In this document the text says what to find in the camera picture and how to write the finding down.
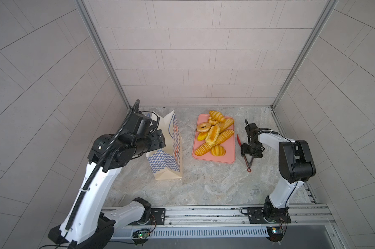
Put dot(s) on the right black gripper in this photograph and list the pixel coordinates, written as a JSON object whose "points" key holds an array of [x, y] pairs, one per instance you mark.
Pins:
{"points": [[243, 149]]}

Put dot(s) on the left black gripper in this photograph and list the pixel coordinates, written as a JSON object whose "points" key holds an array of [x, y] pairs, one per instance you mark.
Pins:
{"points": [[158, 140]]}

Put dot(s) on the red tongs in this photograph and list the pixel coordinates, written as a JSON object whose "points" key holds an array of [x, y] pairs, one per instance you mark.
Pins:
{"points": [[243, 154]]}

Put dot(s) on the checkered paper bag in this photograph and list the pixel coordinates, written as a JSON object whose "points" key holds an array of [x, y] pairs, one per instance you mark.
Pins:
{"points": [[166, 163]]}

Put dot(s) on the round ridged bread bottom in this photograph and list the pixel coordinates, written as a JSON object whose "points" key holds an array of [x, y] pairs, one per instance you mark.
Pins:
{"points": [[218, 151]]}

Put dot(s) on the jam-filled ridged bread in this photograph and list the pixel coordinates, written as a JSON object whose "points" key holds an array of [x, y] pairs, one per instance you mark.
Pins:
{"points": [[212, 135]]}

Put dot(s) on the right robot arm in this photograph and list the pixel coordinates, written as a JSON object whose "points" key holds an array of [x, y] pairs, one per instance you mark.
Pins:
{"points": [[295, 164]]}

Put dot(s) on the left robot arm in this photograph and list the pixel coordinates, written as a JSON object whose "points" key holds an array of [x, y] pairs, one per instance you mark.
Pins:
{"points": [[86, 226]]}

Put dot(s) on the long ridged bread right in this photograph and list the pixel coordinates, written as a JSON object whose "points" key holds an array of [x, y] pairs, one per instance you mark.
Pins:
{"points": [[223, 136]]}

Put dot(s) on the long oval bread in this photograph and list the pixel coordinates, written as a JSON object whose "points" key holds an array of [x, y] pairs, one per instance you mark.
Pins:
{"points": [[224, 125]]}

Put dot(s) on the small yellow bread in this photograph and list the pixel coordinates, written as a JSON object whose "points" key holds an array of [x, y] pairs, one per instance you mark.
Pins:
{"points": [[202, 136]]}

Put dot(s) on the long ridged bread bottom-left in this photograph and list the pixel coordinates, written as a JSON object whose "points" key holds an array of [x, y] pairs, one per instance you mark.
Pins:
{"points": [[203, 149]]}

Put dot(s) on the small twisted bread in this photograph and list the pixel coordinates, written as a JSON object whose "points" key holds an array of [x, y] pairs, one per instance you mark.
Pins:
{"points": [[212, 121]]}

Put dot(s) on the croissant bread top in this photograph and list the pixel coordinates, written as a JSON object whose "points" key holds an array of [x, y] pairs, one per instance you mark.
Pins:
{"points": [[218, 116]]}

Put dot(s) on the pink tray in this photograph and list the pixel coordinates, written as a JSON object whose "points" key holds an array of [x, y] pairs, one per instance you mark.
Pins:
{"points": [[229, 145]]}

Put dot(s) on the right circuit board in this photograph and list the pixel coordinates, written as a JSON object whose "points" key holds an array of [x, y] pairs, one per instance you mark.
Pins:
{"points": [[275, 234]]}

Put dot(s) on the circuit board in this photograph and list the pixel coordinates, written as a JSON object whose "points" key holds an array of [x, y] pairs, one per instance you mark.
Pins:
{"points": [[141, 234], [275, 234]]}

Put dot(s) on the left circuit board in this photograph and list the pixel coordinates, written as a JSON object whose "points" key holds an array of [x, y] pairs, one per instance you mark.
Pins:
{"points": [[141, 234]]}

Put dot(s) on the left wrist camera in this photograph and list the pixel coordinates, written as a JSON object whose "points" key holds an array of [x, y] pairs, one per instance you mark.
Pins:
{"points": [[139, 124]]}

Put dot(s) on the ring doughnut bread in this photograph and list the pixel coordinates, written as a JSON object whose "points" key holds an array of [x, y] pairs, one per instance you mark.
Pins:
{"points": [[203, 127]]}

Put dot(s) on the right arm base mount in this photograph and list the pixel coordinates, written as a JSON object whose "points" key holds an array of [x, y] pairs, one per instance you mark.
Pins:
{"points": [[268, 215]]}

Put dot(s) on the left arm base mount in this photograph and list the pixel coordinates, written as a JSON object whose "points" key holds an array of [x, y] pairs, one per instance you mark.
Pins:
{"points": [[157, 215]]}

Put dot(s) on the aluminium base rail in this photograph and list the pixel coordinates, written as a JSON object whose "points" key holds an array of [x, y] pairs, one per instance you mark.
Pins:
{"points": [[195, 217]]}

